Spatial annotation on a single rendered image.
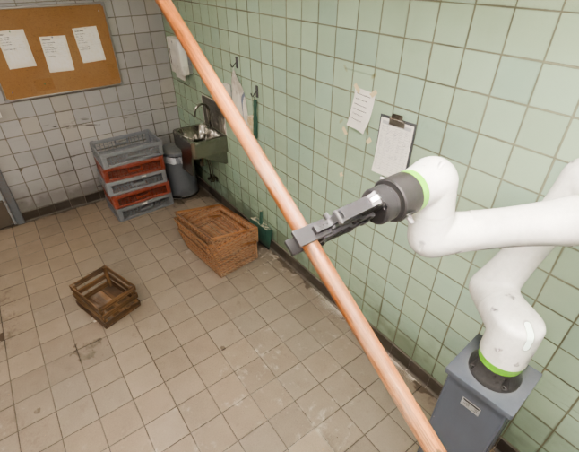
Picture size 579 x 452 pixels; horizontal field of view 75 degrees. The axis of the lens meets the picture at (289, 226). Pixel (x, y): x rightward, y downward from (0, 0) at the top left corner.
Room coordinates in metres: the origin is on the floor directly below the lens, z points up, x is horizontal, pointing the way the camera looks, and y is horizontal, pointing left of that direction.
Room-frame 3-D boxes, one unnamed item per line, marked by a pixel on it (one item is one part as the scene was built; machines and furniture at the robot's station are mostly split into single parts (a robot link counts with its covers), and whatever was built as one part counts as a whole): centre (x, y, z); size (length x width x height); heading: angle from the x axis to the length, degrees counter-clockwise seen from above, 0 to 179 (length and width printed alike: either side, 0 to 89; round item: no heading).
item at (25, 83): (3.74, 2.13, 1.55); 1.04 x 0.03 x 0.74; 126
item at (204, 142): (3.50, 0.87, 0.71); 0.47 x 0.36 x 0.91; 36
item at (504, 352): (0.71, -0.63, 1.36); 0.16 x 0.13 x 0.19; 177
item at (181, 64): (3.97, 1.07, 1.44); 0.28 x 0.11 x 0.38; 36
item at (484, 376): (0.74, -0.67, 1.23); 0.26 x 0.15 x 0.06; 130
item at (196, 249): (2.73, 0.65, 0.14); 0.56 x 0.49 x 0.28; 42
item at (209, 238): (2.72, 0.63, 0.32); 0.56 x 0.49 x 0.28; 44
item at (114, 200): (3.59, 1.64, 0.23); 0.60 x 0.40 x 0.16; 126
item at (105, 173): (3.59, 1.64, 0.53); 0.60 x 0.40 x 0.16; 123
